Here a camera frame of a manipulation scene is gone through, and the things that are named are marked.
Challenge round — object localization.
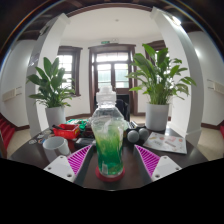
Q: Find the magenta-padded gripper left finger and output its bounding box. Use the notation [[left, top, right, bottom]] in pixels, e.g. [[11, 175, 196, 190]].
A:
[[43, 144, 98, 187]]

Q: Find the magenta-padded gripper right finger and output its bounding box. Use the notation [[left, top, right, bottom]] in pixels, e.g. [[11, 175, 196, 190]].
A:
[[133, 144, 184, 186]]

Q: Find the clear bottle with green drink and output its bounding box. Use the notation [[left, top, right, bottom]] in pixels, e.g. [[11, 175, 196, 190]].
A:
[[90, 85, 127, 177]]

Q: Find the printed white booklet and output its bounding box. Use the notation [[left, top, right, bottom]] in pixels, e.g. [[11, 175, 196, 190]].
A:
[[143, 131, 188, 155]]

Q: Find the white mug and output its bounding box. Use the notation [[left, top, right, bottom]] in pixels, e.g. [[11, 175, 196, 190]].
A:
[[42, 135, 71, 164]]

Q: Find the grey round-headed microphone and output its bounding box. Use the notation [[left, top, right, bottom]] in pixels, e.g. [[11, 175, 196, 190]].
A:
[[137, 127, 150, 141], [126, 129, 141, 144]]

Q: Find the red box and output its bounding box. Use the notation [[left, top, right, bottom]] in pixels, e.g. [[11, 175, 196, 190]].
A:
[[51, 123, 81, 140]]

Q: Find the green box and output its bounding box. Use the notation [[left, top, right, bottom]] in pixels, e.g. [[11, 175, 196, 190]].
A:
[[65, 118, 90, 130]]

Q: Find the black chair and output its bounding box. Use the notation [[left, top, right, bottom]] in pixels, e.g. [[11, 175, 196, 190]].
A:
[[114, 94, 131, 122]]

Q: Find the red carpeted staircase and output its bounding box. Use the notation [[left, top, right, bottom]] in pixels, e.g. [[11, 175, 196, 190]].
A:
[[0, 113, 17, 151]]

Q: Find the green plant in white pot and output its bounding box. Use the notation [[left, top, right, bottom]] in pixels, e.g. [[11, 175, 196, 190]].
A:
[[126, 43, 198, 132], [26, 56, 77, 129]]

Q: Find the brown wooden double door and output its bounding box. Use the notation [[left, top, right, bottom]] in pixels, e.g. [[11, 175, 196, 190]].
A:
[[87, 43, 138, 116]]

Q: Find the brown wooden framed window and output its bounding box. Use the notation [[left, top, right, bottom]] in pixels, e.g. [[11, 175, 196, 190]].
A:
[[143, 39, 171, 68], [57, 45, 83, 98]]

